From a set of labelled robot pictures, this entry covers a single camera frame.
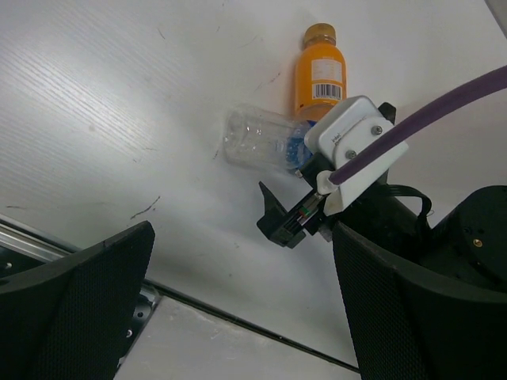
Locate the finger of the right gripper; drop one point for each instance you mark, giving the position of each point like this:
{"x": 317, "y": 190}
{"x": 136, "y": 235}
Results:
{"x": 282, "y": 227}

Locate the aluminium table edge rail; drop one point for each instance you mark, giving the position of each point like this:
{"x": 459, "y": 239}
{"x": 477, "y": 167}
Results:
{"x": 69, "y": 313}

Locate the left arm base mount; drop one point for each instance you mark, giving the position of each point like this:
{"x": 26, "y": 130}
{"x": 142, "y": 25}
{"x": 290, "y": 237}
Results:
{"x": 59, "y": 273}

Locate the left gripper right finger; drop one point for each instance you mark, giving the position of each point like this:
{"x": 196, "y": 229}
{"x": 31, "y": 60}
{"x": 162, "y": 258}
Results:
{"x": 408, "y": 322}

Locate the blue label clear bottle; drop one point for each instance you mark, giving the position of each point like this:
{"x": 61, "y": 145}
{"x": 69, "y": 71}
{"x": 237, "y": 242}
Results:
{"x": 265, "y": 140}

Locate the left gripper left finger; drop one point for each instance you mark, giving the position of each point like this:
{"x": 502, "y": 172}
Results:
{"x": 67, "y": 308}

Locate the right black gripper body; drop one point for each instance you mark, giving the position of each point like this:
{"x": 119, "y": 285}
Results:
{"x": 468, "y": 244}

